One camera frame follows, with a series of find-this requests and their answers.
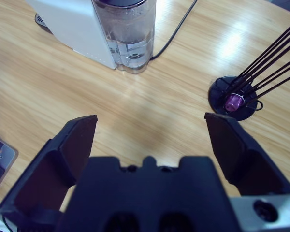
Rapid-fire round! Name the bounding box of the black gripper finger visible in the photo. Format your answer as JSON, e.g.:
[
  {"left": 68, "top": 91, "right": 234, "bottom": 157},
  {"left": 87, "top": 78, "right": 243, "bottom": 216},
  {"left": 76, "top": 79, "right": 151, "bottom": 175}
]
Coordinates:
[
  {"left": 204, "top": 112, "right": 290, "bottom": 197},
  {"left": 0, "top": 115, "right": 99, "bottom": 228}
]

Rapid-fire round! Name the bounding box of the purple coffee capsule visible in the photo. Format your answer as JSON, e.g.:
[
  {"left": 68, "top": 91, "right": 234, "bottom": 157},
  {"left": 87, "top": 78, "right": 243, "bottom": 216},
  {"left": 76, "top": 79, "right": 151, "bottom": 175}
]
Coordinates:
[{"left": 224, "top": 93, "right": 245, "bottom": 112}]

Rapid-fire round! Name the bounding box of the white capsule coffee machine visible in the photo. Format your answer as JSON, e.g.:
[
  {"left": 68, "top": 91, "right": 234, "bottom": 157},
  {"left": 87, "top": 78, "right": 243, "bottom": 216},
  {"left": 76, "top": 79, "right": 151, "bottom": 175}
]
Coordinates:
[{"left": 25, "top": 0, "right": 118, "bottom": 71}]

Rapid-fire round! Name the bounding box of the black capsule holder with rods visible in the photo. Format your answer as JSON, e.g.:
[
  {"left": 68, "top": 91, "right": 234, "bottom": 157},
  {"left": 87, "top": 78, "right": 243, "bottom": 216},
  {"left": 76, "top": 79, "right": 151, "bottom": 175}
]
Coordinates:
[{"left": 207, "top": 18, "right": 290, "bottom": 121}]

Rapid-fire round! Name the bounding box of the clear water tank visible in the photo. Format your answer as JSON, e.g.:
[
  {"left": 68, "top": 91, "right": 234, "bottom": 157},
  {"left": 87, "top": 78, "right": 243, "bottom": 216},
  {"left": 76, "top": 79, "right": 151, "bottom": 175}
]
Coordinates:
[{"left": 91, "top": 0, "right": 157, "bottom": 74}]

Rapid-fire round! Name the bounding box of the white block with dark post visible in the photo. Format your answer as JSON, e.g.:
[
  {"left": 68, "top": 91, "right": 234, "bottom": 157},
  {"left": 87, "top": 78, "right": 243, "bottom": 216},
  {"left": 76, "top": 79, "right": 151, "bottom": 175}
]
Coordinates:
[{"left": 0, "top": 132, "right": 19, "bottom": 197}]

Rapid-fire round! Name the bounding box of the black machine power cable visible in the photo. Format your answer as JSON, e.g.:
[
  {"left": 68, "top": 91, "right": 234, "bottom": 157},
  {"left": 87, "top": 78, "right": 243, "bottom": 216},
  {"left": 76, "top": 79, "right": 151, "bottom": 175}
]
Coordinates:
[{"left": 151, "top": 0, "right": 199, "bottom": 60}]

